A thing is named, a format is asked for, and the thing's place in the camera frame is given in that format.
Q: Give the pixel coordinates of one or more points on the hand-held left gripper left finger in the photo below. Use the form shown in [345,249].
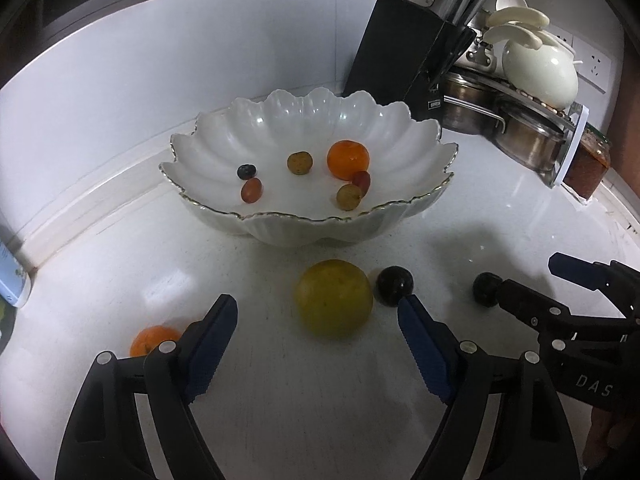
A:
[212,350]

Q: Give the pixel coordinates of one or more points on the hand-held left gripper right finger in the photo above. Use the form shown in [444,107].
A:
[427,355]

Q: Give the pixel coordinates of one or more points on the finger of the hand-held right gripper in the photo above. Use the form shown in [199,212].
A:
[575,267]
[525,305]

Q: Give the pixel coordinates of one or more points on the dark plum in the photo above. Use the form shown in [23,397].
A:
[395,285]
[486,288]

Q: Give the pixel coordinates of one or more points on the yellow-green citrus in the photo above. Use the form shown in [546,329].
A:
[334,298]

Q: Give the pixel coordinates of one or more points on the yellow cherry tomato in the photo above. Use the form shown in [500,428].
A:
[300,162]
[348,196]

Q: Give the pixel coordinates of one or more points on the red cherry tomato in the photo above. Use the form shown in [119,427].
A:
[362,181]

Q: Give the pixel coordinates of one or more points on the white scalloped bowl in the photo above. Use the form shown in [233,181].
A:
[280,125]

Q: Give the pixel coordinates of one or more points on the person's right hand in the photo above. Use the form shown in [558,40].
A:
[612,435]

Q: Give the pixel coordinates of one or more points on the glass sauce jar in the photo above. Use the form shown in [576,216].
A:
[592,160]

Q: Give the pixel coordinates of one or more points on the kitchen corner rack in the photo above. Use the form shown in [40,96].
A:
[575,140]

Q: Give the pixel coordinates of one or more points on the steel pot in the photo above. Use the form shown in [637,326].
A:
[530,135]
[467,105]

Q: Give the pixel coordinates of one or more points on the blueberry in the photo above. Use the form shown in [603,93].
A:
[246,171]

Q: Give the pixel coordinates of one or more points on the white ceramic pot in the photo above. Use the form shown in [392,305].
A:
[540,70]

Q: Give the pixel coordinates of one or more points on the small orange tangerine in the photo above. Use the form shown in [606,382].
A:
[348,159]

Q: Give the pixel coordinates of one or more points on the white pump bottle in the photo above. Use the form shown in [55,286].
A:
[12,280]

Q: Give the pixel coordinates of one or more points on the small steel object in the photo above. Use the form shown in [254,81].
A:
[482,55]

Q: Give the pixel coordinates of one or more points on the cream ceramic spoon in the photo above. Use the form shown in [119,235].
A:
[512,37]
[517,16]

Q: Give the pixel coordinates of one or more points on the black knife block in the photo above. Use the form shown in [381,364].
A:
[400,55]

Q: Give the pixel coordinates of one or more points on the white wall socket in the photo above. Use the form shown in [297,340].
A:
[562,37]
[592,62]

